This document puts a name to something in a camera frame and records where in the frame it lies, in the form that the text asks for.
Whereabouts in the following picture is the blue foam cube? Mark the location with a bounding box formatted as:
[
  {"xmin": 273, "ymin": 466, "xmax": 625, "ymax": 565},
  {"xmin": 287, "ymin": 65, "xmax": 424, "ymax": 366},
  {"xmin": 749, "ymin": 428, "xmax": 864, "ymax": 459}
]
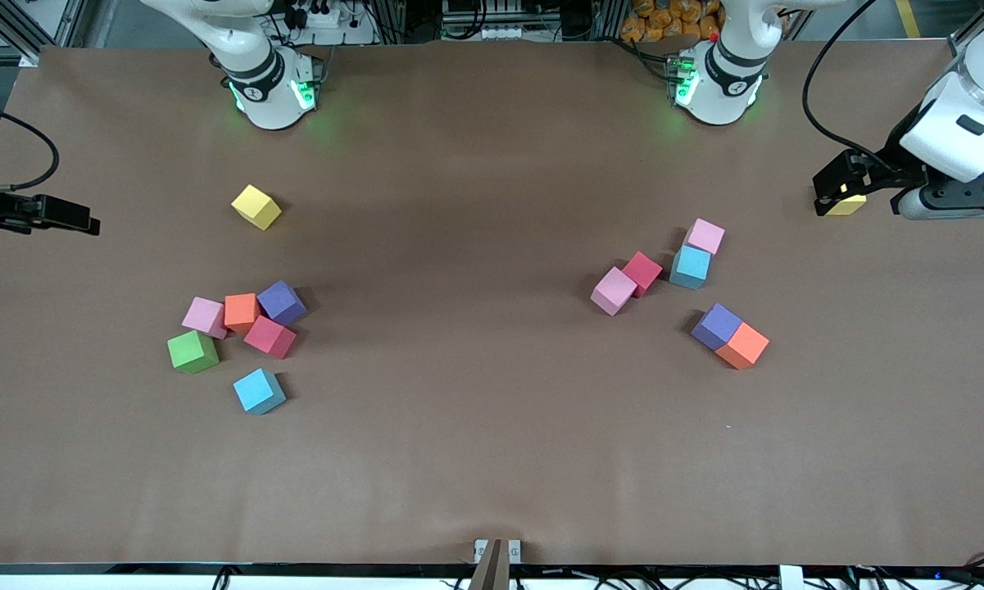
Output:
[
  {"xmin": 669, "ymin": 244, "xmax": 713, "ymax": 290},
  {"xmin": 233, "ymin": 368, "xmax": 287, "ymax": 415}
]

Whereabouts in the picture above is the aluminium frame strut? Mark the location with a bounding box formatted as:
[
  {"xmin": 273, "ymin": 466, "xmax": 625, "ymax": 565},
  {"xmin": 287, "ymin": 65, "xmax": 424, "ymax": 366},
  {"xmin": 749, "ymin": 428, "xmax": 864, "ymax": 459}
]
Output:
[
  {"xmin": 946, "ymin": 8, "xmax": 984, "ymax": 58},
  {"xmin": 0, "ymin": 0, "xmax": 91, "ymax": 66}
]

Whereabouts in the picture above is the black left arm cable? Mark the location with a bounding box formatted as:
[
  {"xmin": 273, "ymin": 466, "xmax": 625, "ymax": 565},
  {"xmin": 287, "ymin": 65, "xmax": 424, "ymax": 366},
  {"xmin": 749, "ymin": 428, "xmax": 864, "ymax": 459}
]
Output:
[{"xmin": 801, "ymin": 0, "xmax": 902, "ymax": 175}]

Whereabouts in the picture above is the black cable bundle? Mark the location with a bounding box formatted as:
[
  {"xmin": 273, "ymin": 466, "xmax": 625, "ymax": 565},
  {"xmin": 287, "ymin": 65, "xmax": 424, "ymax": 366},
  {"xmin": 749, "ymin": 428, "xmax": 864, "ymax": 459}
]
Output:
[{"xmin": 844, "ymin": 551, "xmax": 984, "ymax": 590}]

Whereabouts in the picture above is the bag of orange items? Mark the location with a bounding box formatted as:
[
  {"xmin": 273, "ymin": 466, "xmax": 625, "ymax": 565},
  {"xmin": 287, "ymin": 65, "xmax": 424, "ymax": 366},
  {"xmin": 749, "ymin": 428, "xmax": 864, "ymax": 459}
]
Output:
[{"xmin": 621, "ymin": 0, "xmax": 723, "ymax": 43}]

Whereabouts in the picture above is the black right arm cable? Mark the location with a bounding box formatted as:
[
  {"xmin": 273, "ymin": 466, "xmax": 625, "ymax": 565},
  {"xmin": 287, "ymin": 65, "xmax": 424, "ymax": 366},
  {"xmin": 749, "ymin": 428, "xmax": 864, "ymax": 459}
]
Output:
[{"xmin": 0, "ymin": 100, "xmax": 60, "ymax": 191}]

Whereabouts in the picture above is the green foam cube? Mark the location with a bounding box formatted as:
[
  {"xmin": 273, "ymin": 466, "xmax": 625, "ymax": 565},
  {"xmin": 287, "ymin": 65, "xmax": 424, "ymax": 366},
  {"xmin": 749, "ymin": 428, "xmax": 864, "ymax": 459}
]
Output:
[{"xmin": 167, "ymin": 330, "xmax": 220, "ymax": 375}]

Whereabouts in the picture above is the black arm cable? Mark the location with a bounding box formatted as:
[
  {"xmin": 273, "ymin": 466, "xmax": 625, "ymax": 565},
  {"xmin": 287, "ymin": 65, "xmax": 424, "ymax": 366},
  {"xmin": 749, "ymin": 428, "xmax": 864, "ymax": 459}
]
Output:
[
  {"xmin": 801, "ymin": 0, "xmax": 902, "ymax": 175},
  {"xmin": 0, "ymin": 100, "xmax": 60, "ymax": 191}
]

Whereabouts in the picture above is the purple foam cube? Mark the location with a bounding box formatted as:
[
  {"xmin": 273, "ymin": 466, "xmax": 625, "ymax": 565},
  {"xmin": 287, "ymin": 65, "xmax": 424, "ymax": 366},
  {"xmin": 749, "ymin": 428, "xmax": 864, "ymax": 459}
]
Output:
[
  {"xmin": 691, "ymin": 302, "xmax": 744, "ymax": 352},
  {"xmin": 257, "ymin": 280, "xmax": 307, "ymax": 326}
]

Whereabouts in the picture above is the orange foam cube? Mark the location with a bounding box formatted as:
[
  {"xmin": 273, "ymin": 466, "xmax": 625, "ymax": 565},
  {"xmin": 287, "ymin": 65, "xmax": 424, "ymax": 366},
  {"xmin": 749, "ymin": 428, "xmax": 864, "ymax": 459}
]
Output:
[
  {"xmin": 224, "ymin": 293, "xmax": 261, "ymax": 333},
  {"xmin": 715, "ymin": 322, "xmax": 770, "ymax": 370}
]

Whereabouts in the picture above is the pink foam cube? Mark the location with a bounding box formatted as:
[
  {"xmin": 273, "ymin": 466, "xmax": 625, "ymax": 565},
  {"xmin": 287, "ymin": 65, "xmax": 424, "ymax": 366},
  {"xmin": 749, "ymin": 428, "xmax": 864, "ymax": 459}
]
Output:
[
  {"xmin": 590, "ymin": 266, "xmax": 638, "ymax": 317},
  {"xmin": 182, "ymin": 297, "xmax": 229, "ymax": 340},
  {"xmin": 684, "ymin": 218, "xmax": 726, "ymax": 256}
]

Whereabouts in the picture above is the large white power strip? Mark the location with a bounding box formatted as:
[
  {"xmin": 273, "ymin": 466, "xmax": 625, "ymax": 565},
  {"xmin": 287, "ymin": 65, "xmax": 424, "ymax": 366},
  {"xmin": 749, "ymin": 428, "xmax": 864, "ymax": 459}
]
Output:
[{"xmin": 283, "ymin": 0, "xmax": 378, "ymax": 47}]

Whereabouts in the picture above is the aluminium frame post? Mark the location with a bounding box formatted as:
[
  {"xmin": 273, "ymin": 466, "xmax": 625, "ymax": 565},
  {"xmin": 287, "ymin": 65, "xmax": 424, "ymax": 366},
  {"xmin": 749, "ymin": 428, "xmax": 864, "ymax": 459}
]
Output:
[
  {"xmin": 594, "ymin": 0, "xmax": 628, "ymax": 40},
  {"xmin": 374, "ymin": 0, "xmax": 406, "ymax": 43}
]

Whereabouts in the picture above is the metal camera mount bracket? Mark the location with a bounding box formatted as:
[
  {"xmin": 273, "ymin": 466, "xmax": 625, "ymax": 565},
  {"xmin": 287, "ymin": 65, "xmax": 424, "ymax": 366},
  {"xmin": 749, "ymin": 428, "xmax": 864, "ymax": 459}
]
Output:
[{"xmin": 469, "ymin": 538, "xmax": 524, "ymax": 590}]

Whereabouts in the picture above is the red foam cube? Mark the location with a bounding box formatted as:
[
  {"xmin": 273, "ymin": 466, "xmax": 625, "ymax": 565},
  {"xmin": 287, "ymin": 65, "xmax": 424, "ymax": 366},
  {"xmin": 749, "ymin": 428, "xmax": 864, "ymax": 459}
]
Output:
[
  {"xmin": 243, "ymin": 315, "xmax": 297, "ymax": 360},
  {"xmin": 621, "ymin": 251, "xmax": 664, "ymax": 298}
]

